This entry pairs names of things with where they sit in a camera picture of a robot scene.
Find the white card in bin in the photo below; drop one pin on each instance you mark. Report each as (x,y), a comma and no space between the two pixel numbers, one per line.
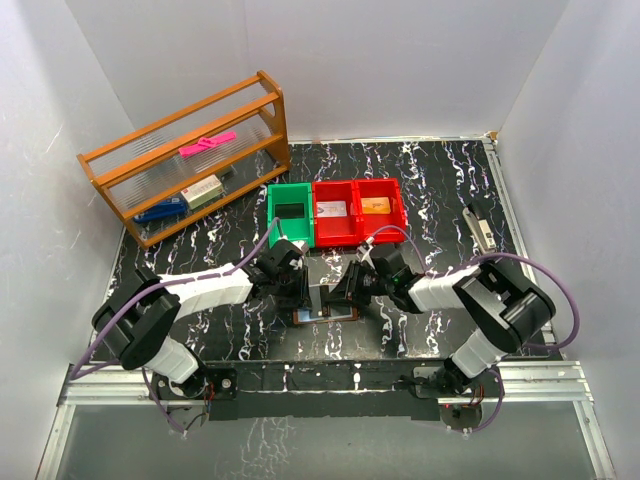
(331,209)

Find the gold card with magnetic stripe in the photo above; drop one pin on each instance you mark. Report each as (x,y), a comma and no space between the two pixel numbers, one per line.
(376,206)

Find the wooden shelf rack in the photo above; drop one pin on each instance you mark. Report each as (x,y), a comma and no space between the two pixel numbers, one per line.
(238,135)

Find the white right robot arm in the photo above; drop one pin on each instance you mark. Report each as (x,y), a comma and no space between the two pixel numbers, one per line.
(507,307)

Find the red plastic bin right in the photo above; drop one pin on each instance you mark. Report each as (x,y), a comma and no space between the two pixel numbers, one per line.
(395,223)

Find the brown leather card holder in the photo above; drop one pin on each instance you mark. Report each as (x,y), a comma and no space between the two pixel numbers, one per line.
(338,314)

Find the red plastic bin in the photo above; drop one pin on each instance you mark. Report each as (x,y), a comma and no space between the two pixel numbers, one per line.
(335,232)
(395,223)

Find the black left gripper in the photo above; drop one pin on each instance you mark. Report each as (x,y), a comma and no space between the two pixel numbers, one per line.
(300,300)

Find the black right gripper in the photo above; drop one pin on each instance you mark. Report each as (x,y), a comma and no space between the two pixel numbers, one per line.
(348,289)

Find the blue stapler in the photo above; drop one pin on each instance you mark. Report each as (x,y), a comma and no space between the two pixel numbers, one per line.
(166,208)

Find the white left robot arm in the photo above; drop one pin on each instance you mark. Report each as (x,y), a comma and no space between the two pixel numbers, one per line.
(136,320)

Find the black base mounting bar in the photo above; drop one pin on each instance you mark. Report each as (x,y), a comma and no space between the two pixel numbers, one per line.
(413,388)

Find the pink plastic clip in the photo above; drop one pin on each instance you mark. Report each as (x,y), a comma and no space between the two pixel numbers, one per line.
(207,143)

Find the green plastic bin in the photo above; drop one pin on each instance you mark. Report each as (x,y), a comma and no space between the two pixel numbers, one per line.
(293,205)

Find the red plastic bin middle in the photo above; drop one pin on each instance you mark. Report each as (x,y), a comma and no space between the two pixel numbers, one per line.
(335,232)

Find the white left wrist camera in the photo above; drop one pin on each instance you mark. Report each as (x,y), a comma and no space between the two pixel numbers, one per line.
(302,246)

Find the white red small box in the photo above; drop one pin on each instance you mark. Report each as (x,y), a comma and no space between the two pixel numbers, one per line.
(202,192)

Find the grey metal stapler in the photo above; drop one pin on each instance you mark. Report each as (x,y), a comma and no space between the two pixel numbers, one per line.
(477,221)

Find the grey VIP card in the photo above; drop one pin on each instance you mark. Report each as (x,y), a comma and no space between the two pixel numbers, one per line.
(320,297)

